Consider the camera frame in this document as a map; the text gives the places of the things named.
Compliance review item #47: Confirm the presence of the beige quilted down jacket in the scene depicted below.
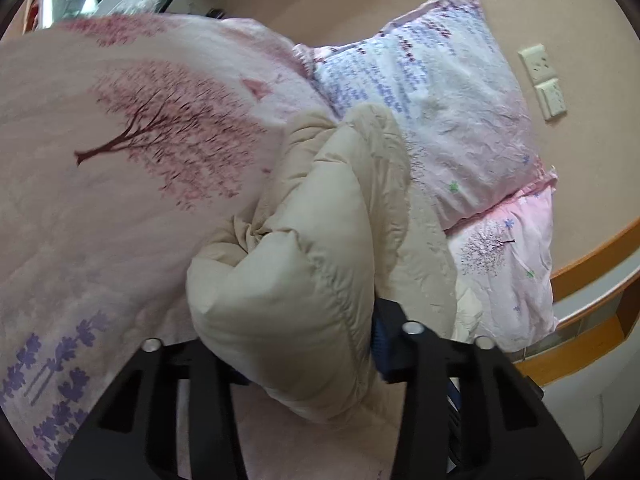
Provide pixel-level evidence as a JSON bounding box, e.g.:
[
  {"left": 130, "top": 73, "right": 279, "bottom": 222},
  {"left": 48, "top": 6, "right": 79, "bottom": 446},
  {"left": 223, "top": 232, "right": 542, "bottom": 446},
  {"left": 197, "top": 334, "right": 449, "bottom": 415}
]
[{"left": 186, "top": 104, "right": 482, "bottom": 424}]

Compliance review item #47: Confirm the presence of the lower pink floral pillow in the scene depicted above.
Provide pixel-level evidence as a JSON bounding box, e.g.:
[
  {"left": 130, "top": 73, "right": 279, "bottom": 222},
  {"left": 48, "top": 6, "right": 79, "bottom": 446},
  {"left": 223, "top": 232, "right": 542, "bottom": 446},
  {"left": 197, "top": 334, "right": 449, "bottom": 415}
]
[{"left": 448, "top": 170, "right": 558, "bottom": 352}]

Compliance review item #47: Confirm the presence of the upper floral pillow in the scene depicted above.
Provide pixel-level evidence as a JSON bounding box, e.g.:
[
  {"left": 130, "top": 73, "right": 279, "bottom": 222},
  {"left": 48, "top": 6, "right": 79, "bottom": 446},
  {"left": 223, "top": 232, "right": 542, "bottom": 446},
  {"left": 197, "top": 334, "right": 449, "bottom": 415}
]
[{"left": 294, "top": 0, "right": 544, "bottom": 229}]

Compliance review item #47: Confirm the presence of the pink floral bed sheet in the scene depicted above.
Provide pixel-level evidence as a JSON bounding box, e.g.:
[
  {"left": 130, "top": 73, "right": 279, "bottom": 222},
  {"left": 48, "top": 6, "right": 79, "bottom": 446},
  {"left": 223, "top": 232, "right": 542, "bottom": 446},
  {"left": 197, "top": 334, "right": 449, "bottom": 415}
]
[{"left": 0, "top": 12, "right": 402, "bottom": 480}]

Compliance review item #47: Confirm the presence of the beige wall light switch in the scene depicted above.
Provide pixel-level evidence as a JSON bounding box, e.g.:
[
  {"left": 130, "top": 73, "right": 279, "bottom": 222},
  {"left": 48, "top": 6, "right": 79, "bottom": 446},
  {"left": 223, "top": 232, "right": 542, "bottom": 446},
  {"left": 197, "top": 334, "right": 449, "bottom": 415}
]
[{"left": 535, "top": 78, "right": 567, "bottom": 122}]

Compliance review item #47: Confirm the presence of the beige wall socket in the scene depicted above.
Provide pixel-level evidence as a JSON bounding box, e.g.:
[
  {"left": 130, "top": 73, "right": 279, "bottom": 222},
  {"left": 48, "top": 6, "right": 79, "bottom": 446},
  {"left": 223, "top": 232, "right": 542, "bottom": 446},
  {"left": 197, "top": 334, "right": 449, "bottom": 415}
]
[{"left": 518, "top": 44, "right": 556, "bottom": 86}]

